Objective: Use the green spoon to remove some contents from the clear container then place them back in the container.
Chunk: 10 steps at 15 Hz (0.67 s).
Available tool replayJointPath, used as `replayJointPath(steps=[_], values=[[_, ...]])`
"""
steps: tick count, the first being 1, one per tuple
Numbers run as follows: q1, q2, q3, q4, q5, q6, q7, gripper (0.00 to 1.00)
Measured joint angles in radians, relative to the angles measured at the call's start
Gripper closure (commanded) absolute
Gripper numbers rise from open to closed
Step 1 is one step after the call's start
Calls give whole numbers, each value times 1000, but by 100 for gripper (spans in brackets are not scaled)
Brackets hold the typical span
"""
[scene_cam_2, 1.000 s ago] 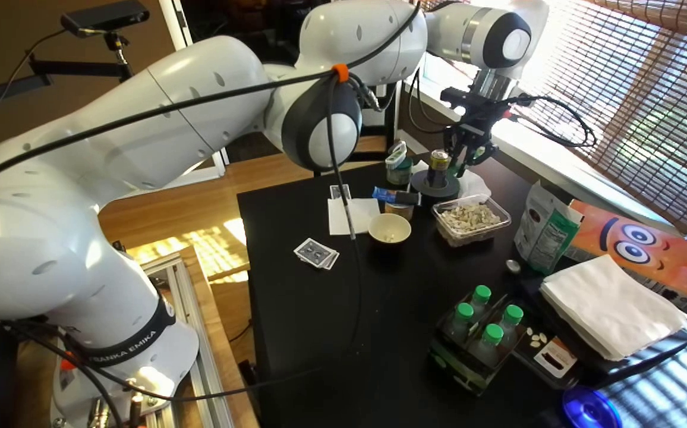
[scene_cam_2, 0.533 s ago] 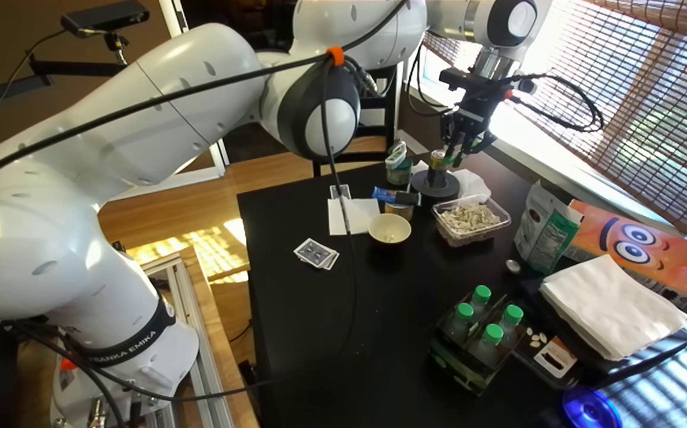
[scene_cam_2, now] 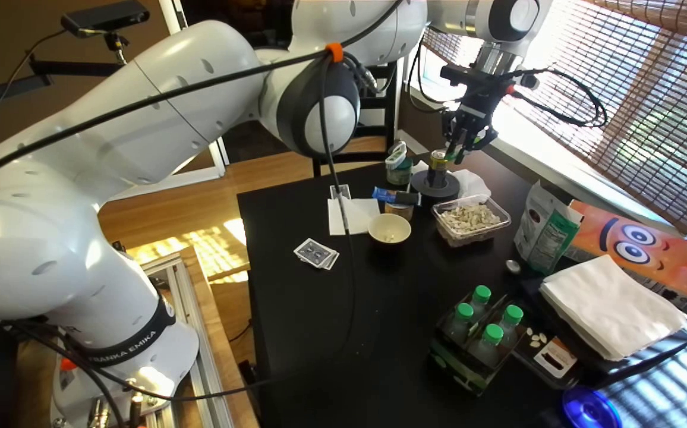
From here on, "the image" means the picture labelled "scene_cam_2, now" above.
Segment blue snack packet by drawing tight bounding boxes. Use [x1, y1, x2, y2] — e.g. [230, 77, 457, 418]
[371, 185, 424, 212]

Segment small white pills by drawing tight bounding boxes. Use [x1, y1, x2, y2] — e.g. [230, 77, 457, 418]
[520, 325, 551, 353]

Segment white round bowl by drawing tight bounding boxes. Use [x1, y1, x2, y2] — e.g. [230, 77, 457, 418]
[366, 212, 413, 248]

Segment green tub with white lid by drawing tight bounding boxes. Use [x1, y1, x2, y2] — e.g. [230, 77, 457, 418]
[383, 141, 413, 191]

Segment black flat tray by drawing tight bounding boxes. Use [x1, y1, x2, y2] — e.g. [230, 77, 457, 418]
[509, 317, 599, 393]

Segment black camera on bracket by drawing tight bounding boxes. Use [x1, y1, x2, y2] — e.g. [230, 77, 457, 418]
[29, 0, 152, 86]

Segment clear container of seeds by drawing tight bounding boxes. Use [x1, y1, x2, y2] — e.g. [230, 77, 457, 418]
[430, 195, 513, 249]

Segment white paper napkin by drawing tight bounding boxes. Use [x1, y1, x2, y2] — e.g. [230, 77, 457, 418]
[325, 197, 383, 237]

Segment bamboo window blind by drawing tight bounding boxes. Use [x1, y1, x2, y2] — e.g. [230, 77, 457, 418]
[420, 0, 687, 236]

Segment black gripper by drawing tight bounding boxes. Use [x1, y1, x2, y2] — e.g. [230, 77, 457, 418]
[443, 64, 520, 167]

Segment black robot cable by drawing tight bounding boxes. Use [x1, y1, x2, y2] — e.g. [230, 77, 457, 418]
[0, 0, 610, 241]

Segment green and white snack bag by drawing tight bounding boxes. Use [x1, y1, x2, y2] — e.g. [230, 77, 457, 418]
[513, 178, 584, 275]

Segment small bottle with green cap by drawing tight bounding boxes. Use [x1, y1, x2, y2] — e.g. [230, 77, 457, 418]
[468, 284, 494, 319]
[446, 300, 478, 343]
[474, 322, 509, 365]
[497, 303, 526, 335]

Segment dark round dish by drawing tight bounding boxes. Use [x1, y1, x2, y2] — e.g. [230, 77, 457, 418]
[408, 161, 494, 205]

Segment folded white towel stack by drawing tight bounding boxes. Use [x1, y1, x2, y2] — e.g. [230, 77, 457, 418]
[538, 253, 687, 365]

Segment orange box with cartoon eyes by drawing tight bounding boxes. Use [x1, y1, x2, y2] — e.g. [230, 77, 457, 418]
[565, 197, 687, 303]

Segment blue round lid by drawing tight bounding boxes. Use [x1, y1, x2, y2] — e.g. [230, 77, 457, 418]
[562, 385, 622, 428]

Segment thin black cord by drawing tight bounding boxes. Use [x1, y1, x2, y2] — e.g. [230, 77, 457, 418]
[595, 335, 687, 391]

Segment green margarita bottle pack box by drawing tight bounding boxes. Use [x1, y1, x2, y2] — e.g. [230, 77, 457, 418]
[424, 293, 528, 397]

